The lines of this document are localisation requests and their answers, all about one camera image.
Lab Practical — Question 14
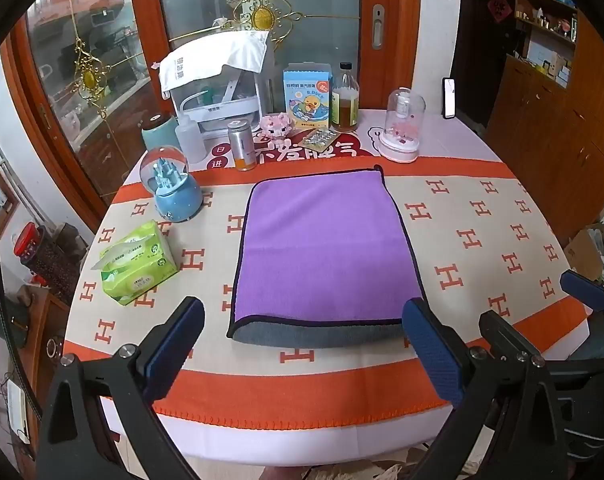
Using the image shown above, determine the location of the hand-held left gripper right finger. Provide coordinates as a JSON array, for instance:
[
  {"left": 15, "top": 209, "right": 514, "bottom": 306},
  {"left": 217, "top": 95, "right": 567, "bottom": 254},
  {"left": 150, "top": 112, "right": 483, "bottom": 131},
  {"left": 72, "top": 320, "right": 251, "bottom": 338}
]
[{"left": 401, "top": 297, "right": 578, "bottom": 480}]

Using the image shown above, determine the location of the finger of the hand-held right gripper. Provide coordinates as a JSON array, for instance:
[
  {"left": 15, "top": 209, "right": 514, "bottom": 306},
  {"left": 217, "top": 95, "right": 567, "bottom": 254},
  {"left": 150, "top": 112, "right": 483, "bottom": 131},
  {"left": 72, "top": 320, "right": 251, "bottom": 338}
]
[
  {"left": 560, "top": 270, "right": 604, "bottom": 361},
  {"left": 478, "top": 310, "right": 604, "bottom": 376}
]

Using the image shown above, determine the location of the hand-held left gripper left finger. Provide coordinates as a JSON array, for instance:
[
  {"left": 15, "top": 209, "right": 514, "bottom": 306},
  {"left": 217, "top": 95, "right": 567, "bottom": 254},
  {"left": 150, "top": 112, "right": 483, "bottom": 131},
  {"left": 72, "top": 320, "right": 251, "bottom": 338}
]
[{"left": 34, "top": 296, "right": 206, "bottom": 480}]

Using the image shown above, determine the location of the purple towel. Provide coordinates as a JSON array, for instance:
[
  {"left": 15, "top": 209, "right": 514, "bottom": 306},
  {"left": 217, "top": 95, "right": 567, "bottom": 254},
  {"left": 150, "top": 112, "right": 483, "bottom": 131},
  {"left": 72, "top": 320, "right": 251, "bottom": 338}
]
[{"left": 226, "top": 164, "right": 428, "bottom": 350}]

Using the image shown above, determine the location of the cardboard box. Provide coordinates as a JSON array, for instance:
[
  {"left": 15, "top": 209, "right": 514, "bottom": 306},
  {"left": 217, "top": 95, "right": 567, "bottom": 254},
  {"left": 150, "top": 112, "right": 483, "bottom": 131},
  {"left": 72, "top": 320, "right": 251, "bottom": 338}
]
[{"left": 563, "top": 222, "right": 604, "bottom": 291}]

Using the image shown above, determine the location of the green tissue pack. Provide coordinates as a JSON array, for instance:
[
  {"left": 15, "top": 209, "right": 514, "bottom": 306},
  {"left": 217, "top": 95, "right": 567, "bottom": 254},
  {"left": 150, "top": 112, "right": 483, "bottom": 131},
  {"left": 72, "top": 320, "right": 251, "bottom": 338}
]
[{"left": 91, "top": 219, "right": 179, "bottom": 307}]

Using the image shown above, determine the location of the orange beige patterned blanket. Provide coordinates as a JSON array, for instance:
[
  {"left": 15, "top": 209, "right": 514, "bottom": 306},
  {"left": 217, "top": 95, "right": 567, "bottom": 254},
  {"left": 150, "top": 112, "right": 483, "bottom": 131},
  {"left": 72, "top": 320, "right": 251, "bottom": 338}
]
[{"left": 62, "top": 157, "right": 590, "bottom": 433}]

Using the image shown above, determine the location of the wooden side cabinet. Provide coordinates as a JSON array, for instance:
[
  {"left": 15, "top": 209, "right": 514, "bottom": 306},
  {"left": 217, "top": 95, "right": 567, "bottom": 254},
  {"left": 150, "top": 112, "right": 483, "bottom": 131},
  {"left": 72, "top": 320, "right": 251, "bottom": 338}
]
[{"left": 7, "top": 285, "right": 73, "bottom": 461}]

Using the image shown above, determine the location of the blue snow globe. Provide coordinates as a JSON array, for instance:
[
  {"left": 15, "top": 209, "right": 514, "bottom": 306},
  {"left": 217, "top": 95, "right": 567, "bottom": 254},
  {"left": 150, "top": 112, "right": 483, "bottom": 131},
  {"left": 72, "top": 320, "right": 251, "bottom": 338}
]
[{"left": 139, "top": 145, "right": 203, "bottom": 223}]

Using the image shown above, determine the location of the wooden shelf cabinet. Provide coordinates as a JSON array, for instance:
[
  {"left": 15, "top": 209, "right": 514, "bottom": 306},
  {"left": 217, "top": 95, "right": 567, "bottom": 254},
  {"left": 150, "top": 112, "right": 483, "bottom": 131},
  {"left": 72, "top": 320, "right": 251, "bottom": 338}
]
[{"left": 487, "top": 0, "right": 604, "bottom": 246}]

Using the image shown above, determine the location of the red lid jar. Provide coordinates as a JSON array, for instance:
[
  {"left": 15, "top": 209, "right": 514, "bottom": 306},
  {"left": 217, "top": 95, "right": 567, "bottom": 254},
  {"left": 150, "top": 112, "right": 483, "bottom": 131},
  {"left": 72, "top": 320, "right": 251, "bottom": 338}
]
[{"left": 13, "top": 221, "right": 45, "bottom": 268}]

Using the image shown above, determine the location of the white tablecloth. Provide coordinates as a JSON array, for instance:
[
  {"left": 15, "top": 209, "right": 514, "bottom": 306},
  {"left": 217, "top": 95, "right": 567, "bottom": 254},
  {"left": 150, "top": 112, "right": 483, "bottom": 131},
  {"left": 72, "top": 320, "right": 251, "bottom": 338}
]
[{"left": 64, "top": 110, "right": 590, "bottom": 466}]

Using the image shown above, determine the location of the white squeeze bottle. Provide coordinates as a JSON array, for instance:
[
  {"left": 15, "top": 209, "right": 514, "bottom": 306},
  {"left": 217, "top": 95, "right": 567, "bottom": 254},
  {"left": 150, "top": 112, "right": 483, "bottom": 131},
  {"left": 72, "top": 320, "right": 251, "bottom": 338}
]
[{"left": 174, "top": 115, "right": 205, "bottom": 165}]

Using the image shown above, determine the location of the silver can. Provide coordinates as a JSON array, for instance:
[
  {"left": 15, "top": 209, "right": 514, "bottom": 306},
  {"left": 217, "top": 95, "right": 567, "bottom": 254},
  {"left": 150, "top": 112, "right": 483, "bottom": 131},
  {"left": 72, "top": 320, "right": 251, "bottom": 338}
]
[{"left": 227, "top": 119, "right": 257, "bottom": 172}]

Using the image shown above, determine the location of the teal cup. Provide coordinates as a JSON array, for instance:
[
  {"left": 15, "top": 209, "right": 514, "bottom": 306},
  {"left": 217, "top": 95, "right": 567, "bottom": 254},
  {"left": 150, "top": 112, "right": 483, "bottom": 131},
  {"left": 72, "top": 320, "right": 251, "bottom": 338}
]
[{"left": 142, "top": 113, "right": 179, "bottom": 161}]

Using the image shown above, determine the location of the pink dome music box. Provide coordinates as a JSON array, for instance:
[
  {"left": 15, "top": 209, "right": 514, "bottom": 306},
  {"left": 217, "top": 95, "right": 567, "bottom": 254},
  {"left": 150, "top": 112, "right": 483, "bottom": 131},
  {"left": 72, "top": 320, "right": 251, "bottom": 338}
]
[{"left": 377, "top": 87, "right": 427, "bottom": 164}]

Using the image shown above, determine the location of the black smartphone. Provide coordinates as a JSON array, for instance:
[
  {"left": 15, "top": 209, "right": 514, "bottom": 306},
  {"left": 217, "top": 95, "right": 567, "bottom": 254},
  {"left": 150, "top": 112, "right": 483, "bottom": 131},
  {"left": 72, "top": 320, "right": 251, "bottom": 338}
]
[{"left": 441, "top": 77, "right": 457, "bottom": 120}]

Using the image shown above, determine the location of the white plastic appliance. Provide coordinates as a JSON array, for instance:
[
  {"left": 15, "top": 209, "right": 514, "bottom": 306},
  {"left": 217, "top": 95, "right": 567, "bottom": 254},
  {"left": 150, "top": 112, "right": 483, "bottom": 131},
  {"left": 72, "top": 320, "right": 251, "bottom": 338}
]
[{"left": 172, "top": 52, "right": 275, "bottom": 138}]

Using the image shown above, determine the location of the pill blister pack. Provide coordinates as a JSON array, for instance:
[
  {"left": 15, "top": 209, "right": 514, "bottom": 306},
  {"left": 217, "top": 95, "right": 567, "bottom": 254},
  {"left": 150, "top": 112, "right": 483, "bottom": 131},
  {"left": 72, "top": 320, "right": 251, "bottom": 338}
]
[{"left": 296, "top": 127, "right": 340, "bottom": 152}]

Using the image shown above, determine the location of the glass bottle amber liquid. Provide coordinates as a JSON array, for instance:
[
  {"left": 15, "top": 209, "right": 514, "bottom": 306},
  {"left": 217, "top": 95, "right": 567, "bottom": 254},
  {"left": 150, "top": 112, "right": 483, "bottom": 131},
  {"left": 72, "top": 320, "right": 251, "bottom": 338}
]
[{"left": 331, "top": 62, "right": 361, "bottom": 133}]

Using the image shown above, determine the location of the blue duck print box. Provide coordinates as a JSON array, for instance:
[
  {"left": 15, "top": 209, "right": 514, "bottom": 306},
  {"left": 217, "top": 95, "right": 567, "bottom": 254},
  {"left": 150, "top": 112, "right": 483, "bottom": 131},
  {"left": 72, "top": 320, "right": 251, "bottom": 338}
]
[{"left": 283, "top": 63, "right": 331, "bottom": 133}]

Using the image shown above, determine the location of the gold door ornament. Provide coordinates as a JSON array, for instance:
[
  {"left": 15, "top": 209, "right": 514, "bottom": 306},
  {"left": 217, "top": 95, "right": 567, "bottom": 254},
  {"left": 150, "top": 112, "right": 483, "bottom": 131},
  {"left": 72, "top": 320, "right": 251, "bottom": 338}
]
[
  {"left": 169, "top": 0, "right": 360, "bottom": 51},
  {"left": 64, "top": 0, "right": 150, "bottom": 121}
]

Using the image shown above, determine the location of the white cloth bag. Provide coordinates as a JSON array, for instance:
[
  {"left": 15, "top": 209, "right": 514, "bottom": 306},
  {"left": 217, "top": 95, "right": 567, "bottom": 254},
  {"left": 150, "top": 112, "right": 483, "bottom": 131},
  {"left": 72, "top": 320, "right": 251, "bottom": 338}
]
[{"left": 159, "top": 30, "right": 270, "bottom": 93}]

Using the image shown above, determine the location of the red paper door decoration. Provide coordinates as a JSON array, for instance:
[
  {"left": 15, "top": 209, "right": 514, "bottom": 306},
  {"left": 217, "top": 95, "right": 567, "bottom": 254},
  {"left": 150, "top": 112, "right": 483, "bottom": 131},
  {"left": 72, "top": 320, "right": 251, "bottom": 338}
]
[{"left": 487, "top": 0, "right": 511, "bottom": 26}]

